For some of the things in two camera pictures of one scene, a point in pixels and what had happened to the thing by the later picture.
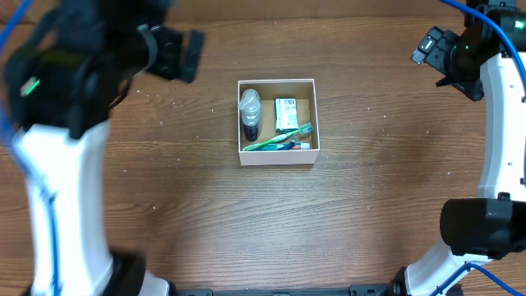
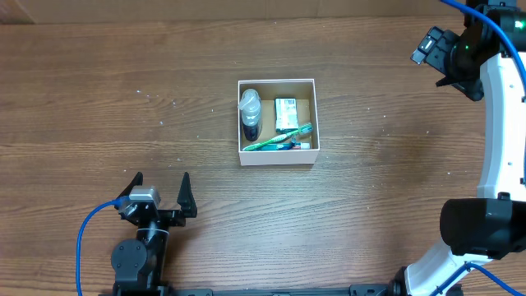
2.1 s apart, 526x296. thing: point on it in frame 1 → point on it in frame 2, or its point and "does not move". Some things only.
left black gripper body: x=163 y=45 → x=172 y=218
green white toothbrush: x=304 y=129 does not move
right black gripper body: x=456 y=60 does not move
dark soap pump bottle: x=250 y=108 does not move
